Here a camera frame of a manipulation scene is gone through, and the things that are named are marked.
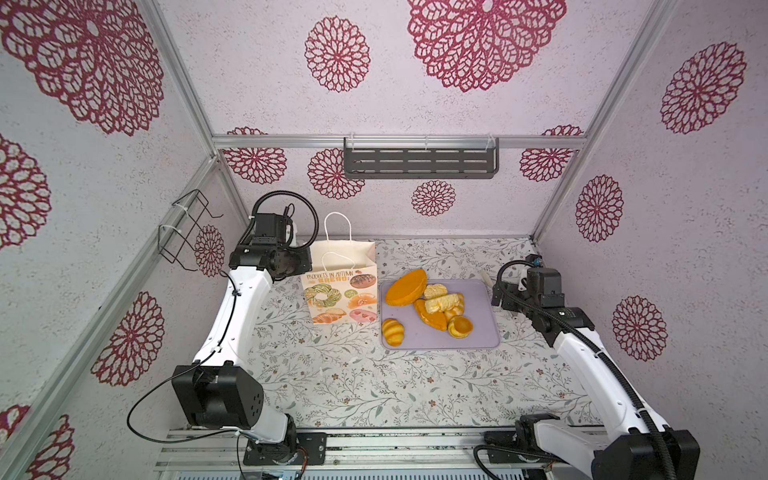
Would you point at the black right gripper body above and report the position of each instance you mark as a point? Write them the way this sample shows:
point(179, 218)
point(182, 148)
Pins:
point(511, 289)

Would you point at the printed paper bread bag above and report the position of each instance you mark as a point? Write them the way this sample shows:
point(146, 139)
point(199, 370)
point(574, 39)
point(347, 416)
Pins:
point(342, 285)

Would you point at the round orange tart bread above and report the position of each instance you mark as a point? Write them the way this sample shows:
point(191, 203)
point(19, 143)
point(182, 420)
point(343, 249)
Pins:
point(460, 327)

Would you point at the orange oval bread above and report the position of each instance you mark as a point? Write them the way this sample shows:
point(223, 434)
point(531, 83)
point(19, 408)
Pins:
point(435, 320)

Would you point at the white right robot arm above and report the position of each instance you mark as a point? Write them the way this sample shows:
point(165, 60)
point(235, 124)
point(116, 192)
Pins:
point(638, 443)

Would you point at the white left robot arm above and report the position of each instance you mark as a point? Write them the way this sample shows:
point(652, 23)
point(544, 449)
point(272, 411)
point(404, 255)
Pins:
point(217, 391)

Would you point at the pale long bread loaf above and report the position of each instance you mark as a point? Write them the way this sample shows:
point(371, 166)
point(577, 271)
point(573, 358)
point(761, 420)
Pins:
point(443, 303)

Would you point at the striped yellow bread stick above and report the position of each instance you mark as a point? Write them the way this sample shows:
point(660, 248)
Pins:
point(457, 309)

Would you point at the pale crusty bread roll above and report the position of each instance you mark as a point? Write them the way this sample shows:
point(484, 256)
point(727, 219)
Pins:
point(433, 291)

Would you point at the lavender plastic tray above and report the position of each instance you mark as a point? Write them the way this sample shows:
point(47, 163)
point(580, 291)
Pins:
point(421, 337)

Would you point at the small striped croissant bun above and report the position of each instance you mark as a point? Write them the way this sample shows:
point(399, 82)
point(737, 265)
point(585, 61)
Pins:
point(393, 332)

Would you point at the black wire wall rack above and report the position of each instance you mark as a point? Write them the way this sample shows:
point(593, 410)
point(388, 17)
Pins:
point(172, 239)

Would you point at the dark grey wall shelf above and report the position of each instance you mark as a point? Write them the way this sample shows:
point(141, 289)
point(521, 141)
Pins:
point(425, 163)

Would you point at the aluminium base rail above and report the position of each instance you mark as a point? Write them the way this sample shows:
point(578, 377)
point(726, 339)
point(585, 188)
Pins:
point(357, 453)

